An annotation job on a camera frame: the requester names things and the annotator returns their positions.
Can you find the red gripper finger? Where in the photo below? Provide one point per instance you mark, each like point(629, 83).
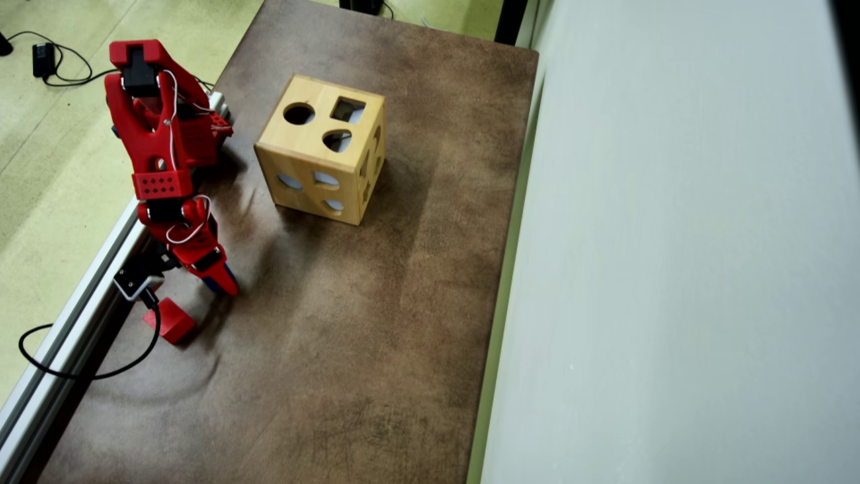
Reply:
point(222, 277)

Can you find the blue cylinder block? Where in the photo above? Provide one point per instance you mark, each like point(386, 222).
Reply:
point(230, 271)

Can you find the red robot arm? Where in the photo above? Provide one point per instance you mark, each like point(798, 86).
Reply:
point(144, 134)

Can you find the wooden shape sorter box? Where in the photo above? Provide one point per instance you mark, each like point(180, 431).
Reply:
point(282, 148)

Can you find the black box on floor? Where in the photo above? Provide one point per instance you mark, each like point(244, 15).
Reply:
point(363, 5)

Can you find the red cube block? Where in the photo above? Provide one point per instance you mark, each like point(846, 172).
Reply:
point(176, 324)

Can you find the small black floor object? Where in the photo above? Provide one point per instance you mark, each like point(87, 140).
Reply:
point(3, 46)

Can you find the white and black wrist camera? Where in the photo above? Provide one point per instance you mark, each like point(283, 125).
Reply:
point(134, 279)

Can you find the aluminium profile rail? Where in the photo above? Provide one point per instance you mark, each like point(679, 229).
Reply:
point(33, 396)

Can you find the black vertical post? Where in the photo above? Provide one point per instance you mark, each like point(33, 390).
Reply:
point(510, 20)

